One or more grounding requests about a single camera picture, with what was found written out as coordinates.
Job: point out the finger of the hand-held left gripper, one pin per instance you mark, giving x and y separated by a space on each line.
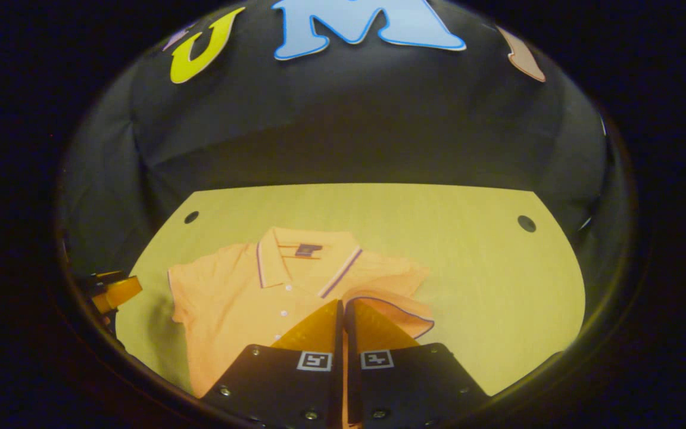
119 292

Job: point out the orange T-shirt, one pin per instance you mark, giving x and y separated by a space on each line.
230 310

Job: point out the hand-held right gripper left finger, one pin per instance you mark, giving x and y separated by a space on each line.
283 381

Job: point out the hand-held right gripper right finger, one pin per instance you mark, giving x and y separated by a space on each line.
402 381

